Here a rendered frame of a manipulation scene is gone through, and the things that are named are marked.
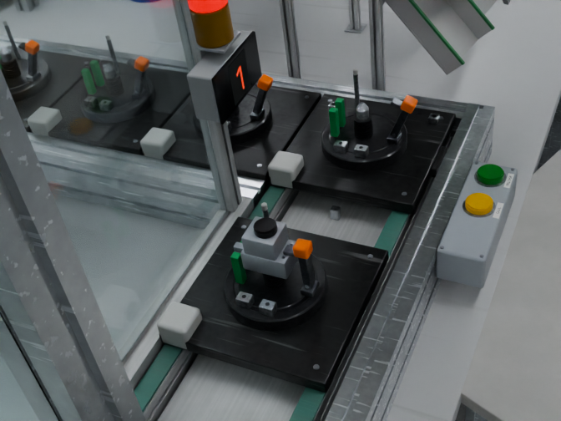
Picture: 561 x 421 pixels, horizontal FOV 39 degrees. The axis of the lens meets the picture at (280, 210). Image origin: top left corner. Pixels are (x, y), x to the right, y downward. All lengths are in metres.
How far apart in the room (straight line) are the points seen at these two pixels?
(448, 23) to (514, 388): 0.68
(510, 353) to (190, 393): 0.44
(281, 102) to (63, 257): 1.15
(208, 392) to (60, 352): 0.77
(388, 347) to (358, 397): 0.08
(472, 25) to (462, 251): 0.52
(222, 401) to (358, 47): 0.96
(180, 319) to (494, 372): 0.43
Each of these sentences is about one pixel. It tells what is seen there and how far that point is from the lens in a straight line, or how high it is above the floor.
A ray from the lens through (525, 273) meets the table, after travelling 1.26.
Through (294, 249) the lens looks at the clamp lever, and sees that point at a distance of 0.99.
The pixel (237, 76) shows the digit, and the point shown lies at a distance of 1.07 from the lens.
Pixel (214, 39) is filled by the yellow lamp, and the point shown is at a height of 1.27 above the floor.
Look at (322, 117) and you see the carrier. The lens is 1.38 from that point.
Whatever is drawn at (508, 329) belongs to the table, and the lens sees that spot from 1.19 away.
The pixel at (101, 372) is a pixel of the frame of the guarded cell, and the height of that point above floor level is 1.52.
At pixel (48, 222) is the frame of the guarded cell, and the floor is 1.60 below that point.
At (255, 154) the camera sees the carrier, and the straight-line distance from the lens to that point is 1.32.
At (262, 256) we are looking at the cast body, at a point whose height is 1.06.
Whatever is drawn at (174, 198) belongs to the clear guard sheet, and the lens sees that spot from 1.08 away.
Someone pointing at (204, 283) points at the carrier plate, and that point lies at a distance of 1.12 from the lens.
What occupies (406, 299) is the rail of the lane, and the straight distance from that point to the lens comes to 1.08.
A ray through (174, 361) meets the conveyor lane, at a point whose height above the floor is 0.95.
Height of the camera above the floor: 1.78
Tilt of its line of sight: 42 degrees down
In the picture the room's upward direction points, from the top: 9 degrees counter-clockwise
